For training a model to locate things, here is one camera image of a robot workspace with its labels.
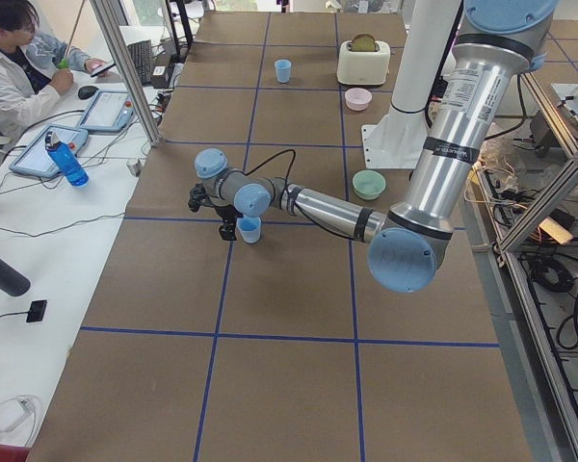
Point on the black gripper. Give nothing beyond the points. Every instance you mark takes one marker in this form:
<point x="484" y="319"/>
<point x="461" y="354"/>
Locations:
<point x="226" y="216"/>

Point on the light blue cup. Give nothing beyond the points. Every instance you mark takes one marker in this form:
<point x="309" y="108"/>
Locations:
<point x="249" y="229"/>
<point x="283" y="69"/>

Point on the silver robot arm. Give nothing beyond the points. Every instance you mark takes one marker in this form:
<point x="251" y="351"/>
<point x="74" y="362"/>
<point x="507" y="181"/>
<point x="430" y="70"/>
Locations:
<point x="497" y="40"/>

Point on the green plastic bowl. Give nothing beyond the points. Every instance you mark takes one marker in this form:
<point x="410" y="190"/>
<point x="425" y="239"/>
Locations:
<point x="368" y="184"/>

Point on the far teach pendant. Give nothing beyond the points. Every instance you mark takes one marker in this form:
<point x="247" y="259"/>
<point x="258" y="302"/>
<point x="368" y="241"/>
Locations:
<point x="108" y="111"/>

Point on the teach pendant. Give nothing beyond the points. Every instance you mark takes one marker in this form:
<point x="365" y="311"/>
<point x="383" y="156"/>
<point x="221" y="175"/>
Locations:
<point x="108" y="111"/>
<point x="36" y="161"/>

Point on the blue water bottle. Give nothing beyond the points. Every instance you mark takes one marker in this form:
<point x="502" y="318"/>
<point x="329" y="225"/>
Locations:
<point x="65" y="160"/>

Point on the pink plastic bowl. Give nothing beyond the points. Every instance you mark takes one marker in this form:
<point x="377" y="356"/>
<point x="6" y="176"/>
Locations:
<point x="357" y="99"/>

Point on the black computer mouse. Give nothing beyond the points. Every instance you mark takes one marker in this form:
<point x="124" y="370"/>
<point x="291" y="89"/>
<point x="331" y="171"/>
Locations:
<point x="87" y="92"/>

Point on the black keyboard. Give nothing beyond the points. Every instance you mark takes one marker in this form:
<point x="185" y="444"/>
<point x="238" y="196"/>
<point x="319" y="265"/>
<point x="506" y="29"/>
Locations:
<point x="141" y="56"/>

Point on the near teach pendant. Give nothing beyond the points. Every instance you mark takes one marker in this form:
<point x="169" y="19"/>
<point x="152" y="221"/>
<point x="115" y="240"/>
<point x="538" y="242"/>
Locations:
<point x="36" y="161"/>

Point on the small black square device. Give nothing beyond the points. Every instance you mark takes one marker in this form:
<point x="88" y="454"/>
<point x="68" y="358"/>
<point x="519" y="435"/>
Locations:
<point x="36" y="311"/>

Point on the cream toaster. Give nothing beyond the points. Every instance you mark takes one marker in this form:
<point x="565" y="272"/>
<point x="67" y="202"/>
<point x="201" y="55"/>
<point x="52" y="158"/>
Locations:
<point x="363" y="68"/>

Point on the dark grey thermos bottle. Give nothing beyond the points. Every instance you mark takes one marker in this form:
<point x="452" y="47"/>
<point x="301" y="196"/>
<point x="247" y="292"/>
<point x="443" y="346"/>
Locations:
<point x="12" y="282"/>

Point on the toast slice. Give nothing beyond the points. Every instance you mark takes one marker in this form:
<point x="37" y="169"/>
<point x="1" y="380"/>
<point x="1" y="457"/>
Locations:
<point x="363" y="43"/>

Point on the person in white jacket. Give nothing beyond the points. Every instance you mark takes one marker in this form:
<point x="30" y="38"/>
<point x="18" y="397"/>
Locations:
<point x="36" y="69"/>

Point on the aluminium frame post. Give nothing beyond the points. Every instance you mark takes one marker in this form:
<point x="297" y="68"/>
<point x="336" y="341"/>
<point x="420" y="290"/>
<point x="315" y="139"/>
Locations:
<point x="108" y="23"/>

